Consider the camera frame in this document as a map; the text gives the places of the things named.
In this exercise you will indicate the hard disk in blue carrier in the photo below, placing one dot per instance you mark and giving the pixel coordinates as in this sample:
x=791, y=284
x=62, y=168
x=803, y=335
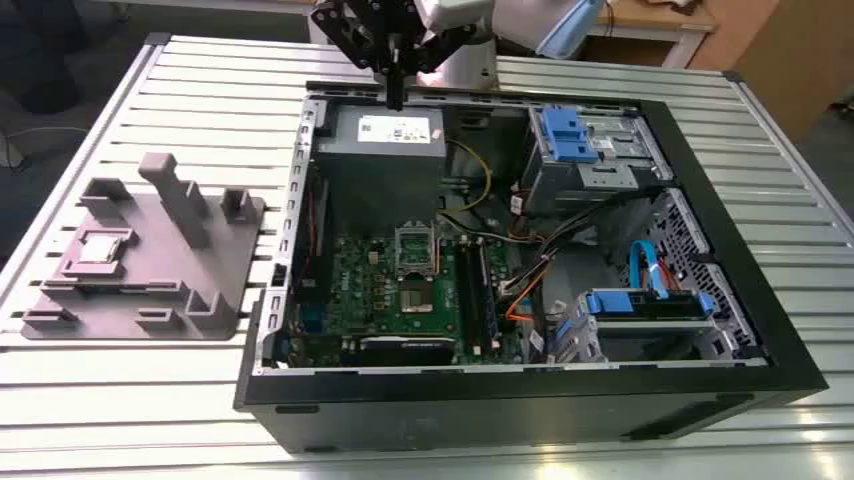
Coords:
x=613, y=303

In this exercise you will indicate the grey power supply unit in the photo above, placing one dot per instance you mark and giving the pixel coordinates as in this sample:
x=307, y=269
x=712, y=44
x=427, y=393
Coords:
x=380, y=185

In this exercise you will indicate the green RAM stick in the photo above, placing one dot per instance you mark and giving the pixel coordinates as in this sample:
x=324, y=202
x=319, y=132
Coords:
x=113, y=288

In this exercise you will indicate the blue plastic drive bracket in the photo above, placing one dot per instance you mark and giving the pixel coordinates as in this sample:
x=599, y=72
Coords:
x=567, y=135

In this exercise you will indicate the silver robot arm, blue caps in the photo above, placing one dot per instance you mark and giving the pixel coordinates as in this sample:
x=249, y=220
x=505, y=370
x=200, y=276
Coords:
x=475, y=65

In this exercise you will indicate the wooden cabinet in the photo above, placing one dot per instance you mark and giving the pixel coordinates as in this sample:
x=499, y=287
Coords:
x=787, y=60

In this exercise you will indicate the silver drive cage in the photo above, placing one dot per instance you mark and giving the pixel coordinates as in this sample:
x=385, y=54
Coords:
x=600, y=180

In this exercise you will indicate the wooden desk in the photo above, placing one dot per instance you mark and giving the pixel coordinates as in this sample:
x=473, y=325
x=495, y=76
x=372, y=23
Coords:
x=653, y=20

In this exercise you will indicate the white desk frame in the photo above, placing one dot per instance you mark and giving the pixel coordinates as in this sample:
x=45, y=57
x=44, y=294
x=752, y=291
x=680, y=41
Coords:
x=316, y=35

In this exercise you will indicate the CPU socket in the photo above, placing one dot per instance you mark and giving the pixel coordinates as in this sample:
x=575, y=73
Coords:
x=416, y=297

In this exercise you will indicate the dark office chair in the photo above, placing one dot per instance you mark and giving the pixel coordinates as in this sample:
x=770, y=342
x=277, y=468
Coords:
x=40, y=75

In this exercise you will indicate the silver CPU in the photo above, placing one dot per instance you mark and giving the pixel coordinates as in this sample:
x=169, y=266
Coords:
x=100, y=248

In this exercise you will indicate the silver disk bay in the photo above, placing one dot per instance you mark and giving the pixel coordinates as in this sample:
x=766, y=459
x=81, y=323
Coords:
x=653, y=335

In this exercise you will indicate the grey parts rack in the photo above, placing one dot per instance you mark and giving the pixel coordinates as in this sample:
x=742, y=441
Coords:
x=153, y=250

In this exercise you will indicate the black PC case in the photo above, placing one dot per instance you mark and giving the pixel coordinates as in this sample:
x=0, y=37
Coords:
x=533, y=415

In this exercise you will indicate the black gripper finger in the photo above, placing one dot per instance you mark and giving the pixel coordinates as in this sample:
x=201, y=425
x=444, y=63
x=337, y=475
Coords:
x=340, y=35
x=443, y=50

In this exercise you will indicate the white stand foot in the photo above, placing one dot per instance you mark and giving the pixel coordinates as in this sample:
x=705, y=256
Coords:
x=9, y=152

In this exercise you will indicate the black RAM slot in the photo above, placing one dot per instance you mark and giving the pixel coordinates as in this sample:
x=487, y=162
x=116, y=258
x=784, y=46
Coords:
x=488, y=295
x=468, y=295

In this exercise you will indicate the black graphics card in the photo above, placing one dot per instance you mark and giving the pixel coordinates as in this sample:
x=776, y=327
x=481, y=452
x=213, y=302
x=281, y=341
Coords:
x=400, y=347

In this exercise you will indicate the green motherboard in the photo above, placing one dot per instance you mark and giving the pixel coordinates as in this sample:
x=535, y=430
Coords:
x=360, y=280

